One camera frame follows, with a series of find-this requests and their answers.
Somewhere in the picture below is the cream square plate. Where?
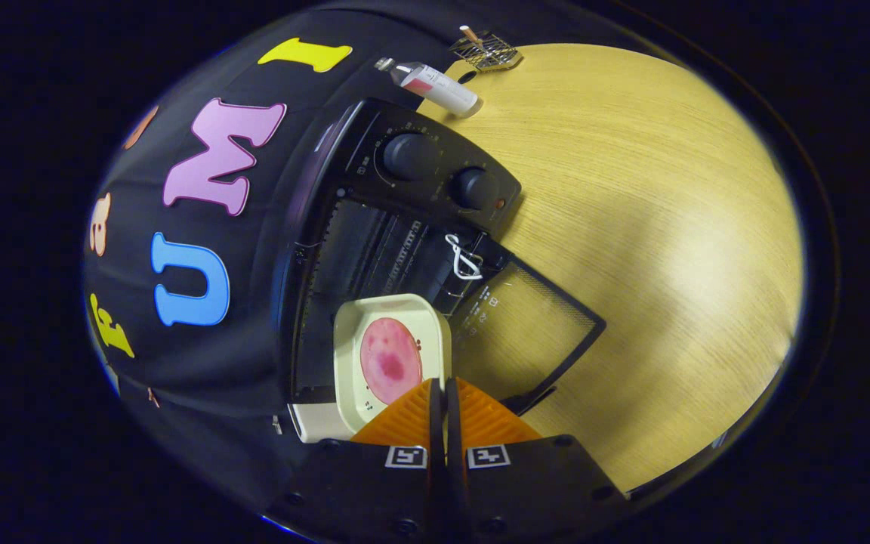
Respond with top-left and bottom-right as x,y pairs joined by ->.
333,293 -> 453,436

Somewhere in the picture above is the clear plastic bottle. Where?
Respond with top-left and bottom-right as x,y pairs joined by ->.
374,57 -> 484,119

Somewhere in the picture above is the pink ham slice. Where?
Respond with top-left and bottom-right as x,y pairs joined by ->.
360,317 -> 424,406

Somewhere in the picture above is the metal wire holder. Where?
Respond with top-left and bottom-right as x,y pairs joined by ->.
448,27 -> 523,73

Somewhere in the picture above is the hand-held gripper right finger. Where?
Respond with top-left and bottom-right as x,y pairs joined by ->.
446,378 -> 629,542

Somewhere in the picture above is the black toaster oven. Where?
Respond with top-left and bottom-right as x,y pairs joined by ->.
276,97 -> 608,418

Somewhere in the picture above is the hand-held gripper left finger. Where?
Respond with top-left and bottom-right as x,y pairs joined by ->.
265,378 -> 448,542

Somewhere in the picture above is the white bread toaster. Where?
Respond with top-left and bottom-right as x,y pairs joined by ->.
287,402 -> 362,445

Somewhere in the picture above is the metal oven rack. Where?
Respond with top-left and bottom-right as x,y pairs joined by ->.
352,202 -> 498,307

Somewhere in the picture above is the white string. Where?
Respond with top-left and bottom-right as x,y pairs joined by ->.
444,233 -> 484,281

